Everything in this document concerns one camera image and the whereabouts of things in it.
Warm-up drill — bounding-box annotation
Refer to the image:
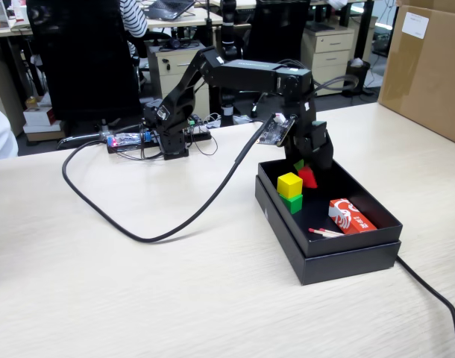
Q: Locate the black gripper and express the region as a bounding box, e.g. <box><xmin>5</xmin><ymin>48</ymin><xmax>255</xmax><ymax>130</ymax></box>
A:
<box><xmin>283</xmin><ymin>107</ymin><xmax>334</xmax><ymax>174</ymax></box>

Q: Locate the red wooden cube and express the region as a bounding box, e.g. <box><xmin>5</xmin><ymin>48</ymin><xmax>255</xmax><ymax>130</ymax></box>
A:
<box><xmin>297</xmin><ymin>165</ymin><xmax>319</xmax><ymax>190</ymax></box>

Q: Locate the yellow wooden cube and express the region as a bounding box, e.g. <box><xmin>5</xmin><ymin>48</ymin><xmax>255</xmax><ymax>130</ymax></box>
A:
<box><xmin>276</xmin><ymin>172</ymin><xmax>304</xmax><ymax>199</ymax></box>

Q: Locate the green wooden cube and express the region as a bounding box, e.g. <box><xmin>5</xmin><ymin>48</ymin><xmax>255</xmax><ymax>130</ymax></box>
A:
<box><xmin>279</xmin><ymin>193</ymin><xmax>304</xmax><ymax>216</ymax></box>

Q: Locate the black cardboard box tray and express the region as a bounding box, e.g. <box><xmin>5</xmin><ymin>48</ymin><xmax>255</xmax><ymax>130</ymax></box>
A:
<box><xmin>256</xmin><ymin>151</ymin><xmax>404</xmax><ymax>259</ymax></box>

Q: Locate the black cardboard box lid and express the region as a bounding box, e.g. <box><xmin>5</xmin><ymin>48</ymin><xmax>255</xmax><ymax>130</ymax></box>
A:
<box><xmin>254</xmin><ymin>175</ymin><xmax>403</xmax><ymax>286</ymax></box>

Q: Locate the large brown cardboard box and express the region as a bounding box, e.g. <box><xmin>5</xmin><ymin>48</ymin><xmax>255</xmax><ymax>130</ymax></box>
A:
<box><xmin>377</xmin><ymin>0</ymin><xmax>455</xmax><ymax>148</ymax></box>

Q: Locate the white cardboard box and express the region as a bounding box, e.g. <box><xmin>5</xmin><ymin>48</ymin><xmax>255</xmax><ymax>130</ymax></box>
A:
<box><xmin>22</xmin><ymin>107</ymin><xmax>57</xmax><ymax>128</ymax></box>

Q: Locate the orange white matchbox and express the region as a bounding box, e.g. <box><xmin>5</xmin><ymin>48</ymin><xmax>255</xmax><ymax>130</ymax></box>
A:
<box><xmin>327</xmin><ymin>197</ymin><xmax>378</xmax><ymax>236</ymax></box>

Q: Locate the black trash bin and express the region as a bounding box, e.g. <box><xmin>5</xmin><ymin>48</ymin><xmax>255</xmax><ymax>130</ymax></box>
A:
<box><xmin>342</xmin><ymin>58</ymin><xmax>372</xmax><ymax>97</ymax></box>

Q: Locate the beige drawer cabinet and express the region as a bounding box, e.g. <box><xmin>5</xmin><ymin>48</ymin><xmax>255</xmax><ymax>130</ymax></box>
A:
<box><xmin>145</xmin><ymin>40</ymin><xmax>211</xmax><ymax>117</ymax></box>
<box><xmin>298</xmin><ymin>26</ymin><xmax>357</xmax><ymax>98</ymax></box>

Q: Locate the black power strip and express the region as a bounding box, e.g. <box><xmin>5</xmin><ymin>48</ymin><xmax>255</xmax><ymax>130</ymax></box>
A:
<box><xmin>184</xmin><ymin>124</ymin><xmax>213</xmax><ymax>142</ymax></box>

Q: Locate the black mesh office chair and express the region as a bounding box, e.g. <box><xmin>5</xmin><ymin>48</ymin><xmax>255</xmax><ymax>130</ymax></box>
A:
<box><xmin>245</xmin><ymin>0</ymin><xmax>312</xmax><ymax>72</ymax></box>

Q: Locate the white shipping label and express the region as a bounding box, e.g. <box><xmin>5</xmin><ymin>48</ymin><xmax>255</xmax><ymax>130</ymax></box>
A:
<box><xmin>401</xmin><ymin>11</ymin><xmax>430</xmax><ymax>40</ymax></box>

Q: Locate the robot controller circuit board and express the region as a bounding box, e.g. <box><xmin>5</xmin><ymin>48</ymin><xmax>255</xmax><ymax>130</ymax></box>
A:
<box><xmin>105</xmin><ymin>129</ymin><xmax>156</xmax><ymax>154</ymax></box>

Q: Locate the white office desk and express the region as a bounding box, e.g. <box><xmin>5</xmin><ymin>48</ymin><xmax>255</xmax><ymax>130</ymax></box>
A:
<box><xmin>0</xmin><ymin>6</ymin><xmax>225</xmax><ymax>39</ymax></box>

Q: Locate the dark open laptop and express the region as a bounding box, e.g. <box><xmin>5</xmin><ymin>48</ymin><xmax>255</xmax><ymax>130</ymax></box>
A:
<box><xmin>143</xmin><ymin>0</ymin><xmax>197</xmax><ymax>22</ymax></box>

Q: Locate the person in striped shirt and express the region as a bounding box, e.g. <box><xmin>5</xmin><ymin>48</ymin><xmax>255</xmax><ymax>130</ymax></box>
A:
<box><xmin>119</xmin><ymin>0</ymin><xmax>149</xmax><ymax>81</ymax></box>

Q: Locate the black highback office chair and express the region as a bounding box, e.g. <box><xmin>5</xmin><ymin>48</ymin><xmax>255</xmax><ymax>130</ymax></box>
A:
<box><xmin>25</xmin><ymin>0</ymin><xmax>145</xmax><ymax>150</ymax></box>

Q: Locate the person in white shirt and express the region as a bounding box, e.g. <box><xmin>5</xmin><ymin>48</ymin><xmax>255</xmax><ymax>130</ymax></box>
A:
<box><xmin>0</xmin><ymin>97</ymin><xmax>19</xmax><ymax>162</ymax></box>

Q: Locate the bare camera circuit board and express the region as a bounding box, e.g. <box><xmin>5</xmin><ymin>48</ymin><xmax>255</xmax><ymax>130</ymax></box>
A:
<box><xmin>256</xmin><ymin>113</ymin><xmax>297</xmax><ymax>148</ymax></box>

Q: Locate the grey arm cable bundle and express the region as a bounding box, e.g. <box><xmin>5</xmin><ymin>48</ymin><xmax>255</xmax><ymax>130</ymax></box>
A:
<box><xmin>275</xmin><ymin>57</ymin><xmax>360</xmax><ymax>98</ymax></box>

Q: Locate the thin black wire loop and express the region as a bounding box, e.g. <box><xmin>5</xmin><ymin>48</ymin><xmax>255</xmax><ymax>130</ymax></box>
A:
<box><xmin>191</xmin><ymin>131</ymin><xmax>220</xmax><ymax>158</ymax></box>

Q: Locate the thick black sleeved camera cable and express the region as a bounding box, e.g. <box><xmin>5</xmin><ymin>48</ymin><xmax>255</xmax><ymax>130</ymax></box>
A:
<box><xmin>61</xmin><ymin>122</ymin><xmax>268</xmax><ymax>245</ymax></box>

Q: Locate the black table cable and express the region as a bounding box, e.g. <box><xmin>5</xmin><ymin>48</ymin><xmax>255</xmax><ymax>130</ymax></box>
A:
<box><xmin>395</xmin><ymin>254</ymin><xmax>455</xmax><ymax>358</ymax></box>

